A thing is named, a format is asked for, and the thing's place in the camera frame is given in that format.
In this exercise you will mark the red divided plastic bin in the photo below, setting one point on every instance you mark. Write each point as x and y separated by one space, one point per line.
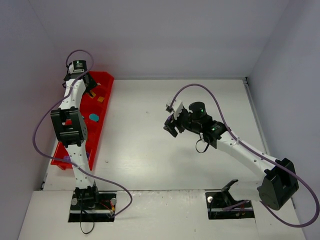
100 107

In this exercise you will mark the small purple lego in bin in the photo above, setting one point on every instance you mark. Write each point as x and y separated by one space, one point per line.
67 158

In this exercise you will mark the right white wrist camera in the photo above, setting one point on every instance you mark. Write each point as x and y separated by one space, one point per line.
175 107

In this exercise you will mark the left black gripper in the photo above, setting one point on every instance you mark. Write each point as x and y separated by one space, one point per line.
89 81

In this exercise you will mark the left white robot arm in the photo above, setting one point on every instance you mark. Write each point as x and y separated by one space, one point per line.
74 89

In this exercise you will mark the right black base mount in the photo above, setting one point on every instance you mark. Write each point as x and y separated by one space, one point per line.
222 206

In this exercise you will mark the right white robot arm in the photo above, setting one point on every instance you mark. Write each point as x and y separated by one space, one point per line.
277 183

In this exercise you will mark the purple yellow striped lego stack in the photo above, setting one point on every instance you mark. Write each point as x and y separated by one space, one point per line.
172 121

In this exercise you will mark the small orange lego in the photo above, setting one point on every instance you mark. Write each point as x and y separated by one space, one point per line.
100 99

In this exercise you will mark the yellow black striped lego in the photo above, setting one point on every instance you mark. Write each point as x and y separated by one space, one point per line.
92 95

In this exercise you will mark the teal oval lego piece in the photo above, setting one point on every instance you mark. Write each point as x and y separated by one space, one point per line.
94 117

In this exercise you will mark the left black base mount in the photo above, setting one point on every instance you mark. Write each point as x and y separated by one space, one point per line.
100 209

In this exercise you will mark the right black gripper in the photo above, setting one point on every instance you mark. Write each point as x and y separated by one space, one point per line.
175 125

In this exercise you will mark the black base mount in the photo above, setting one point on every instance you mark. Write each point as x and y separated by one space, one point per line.
100 209
222 206

